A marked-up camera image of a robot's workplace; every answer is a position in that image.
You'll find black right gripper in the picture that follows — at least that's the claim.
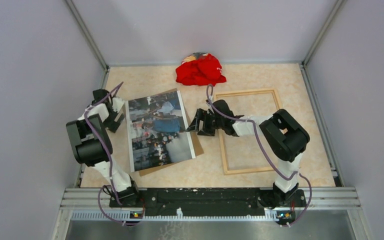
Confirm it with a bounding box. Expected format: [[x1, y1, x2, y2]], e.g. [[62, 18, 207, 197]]
[[186, 109, 224, 137]]

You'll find brown cardboard backing board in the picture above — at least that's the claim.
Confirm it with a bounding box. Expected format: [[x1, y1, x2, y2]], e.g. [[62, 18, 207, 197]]
[[138, 88, 205, 177]]

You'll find printed colour photo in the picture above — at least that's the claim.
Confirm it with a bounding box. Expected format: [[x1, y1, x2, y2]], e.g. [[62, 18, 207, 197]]
[[125, 90, 197, 173]]

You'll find light wooden picture frame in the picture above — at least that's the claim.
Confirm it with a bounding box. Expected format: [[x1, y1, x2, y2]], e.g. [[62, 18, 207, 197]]
[[213, 88, 283, 175]]

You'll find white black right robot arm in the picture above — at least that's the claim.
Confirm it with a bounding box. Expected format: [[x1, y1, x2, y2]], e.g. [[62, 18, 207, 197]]
[[186, 100, 310, 209]]

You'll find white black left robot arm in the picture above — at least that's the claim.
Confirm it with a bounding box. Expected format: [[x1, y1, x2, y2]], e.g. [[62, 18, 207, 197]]
[[65, 89, 141, 208]]

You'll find red crumpled cloth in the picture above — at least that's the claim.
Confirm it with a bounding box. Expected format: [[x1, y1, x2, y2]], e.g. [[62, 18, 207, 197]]
[[175, 52, 227, 86]]

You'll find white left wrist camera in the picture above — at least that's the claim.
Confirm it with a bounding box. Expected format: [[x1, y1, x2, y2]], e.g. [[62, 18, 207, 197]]
[[112, 96, 125, 113]]

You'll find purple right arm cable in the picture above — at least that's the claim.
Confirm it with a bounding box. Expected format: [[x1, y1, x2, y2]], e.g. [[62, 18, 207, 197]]
[[206, 84, 313, 228]]

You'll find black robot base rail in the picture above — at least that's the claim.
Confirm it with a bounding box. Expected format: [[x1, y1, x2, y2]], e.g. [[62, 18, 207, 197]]
[[109, 187, 307, 217]]

